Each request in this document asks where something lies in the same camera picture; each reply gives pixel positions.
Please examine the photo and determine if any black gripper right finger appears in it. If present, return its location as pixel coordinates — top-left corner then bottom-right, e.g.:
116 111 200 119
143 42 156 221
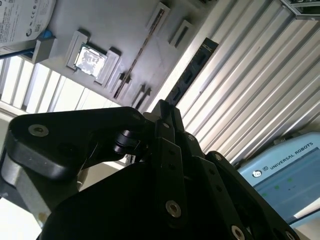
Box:
172 106 301 240

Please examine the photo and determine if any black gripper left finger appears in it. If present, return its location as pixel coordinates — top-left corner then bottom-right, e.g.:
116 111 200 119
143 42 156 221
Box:
5 99 188 222

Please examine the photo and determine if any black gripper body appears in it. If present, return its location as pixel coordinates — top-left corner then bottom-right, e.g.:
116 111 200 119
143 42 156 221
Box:
37 162 227 240

